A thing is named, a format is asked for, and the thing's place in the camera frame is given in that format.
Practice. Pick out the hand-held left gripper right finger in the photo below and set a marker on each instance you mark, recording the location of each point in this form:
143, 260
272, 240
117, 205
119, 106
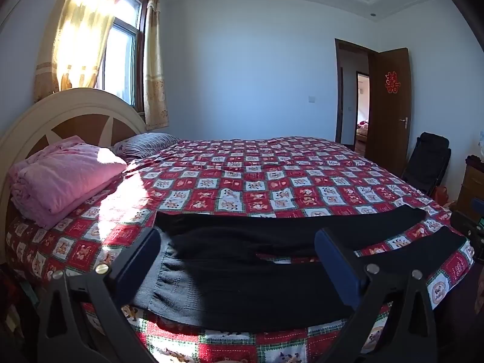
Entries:
334, 251

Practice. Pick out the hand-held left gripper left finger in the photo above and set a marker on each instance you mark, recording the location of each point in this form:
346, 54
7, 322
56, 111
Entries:
139, 259

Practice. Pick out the black knit pants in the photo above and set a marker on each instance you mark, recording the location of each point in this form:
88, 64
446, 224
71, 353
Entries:
245, 272

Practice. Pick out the wooden cabinet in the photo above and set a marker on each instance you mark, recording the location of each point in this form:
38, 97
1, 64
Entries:
470, 185

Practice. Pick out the red bag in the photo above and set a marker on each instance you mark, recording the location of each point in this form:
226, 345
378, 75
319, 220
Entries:
441, 193

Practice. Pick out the black folding chair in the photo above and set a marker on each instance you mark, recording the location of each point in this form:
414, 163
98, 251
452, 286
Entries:
429, 162

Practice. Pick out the red printed bed blanket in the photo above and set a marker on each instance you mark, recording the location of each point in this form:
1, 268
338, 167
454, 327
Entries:
264, 181

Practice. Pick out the folded pink blanket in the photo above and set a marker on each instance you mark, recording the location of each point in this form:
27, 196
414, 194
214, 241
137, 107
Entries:
60, 181

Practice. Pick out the striped pillow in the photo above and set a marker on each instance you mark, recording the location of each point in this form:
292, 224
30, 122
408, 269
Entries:
145, 143

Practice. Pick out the brown wooden door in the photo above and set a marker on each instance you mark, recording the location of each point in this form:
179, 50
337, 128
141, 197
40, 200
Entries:
387, 140

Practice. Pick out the red paper door decoration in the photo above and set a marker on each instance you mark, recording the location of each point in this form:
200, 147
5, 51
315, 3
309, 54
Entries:
392, 82

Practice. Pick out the cream and wood headboard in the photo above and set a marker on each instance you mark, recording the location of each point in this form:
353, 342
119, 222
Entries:
75, 102

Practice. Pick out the narrow yellow curtain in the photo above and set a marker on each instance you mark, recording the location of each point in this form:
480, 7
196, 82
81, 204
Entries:
154, 64

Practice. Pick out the wide yellow curtain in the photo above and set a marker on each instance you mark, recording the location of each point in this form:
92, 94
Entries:
79, 34

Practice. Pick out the brown door frame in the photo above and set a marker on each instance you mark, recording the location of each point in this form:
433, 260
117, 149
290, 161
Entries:
339, 90

